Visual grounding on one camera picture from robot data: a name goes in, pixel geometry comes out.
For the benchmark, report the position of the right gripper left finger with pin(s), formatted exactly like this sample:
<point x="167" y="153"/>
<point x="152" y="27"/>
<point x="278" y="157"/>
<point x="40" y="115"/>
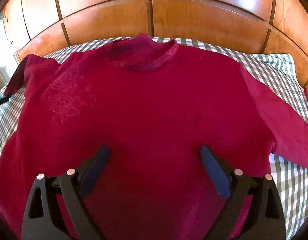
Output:
<point x="42" y="218"/>

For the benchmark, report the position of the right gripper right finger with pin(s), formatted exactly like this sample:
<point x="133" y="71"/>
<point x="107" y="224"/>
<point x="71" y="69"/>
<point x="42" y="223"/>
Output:
<point x="253" y="208"/>

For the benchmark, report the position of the red sweater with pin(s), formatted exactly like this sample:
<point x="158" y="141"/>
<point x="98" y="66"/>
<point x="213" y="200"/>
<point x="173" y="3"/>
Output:
<point x="153" y="106"/>

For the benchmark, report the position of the green checked bed cover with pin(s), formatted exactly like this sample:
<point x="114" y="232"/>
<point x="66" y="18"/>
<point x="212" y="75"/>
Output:
<point x="291" y="179"/>

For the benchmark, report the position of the wooden panelled headboard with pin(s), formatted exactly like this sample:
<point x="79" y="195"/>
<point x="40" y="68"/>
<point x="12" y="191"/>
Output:
<point x="251" y="26"/>

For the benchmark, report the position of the green checked pillow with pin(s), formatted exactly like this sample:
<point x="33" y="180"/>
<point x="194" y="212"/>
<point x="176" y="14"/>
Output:
<point x="281" y="61"/>

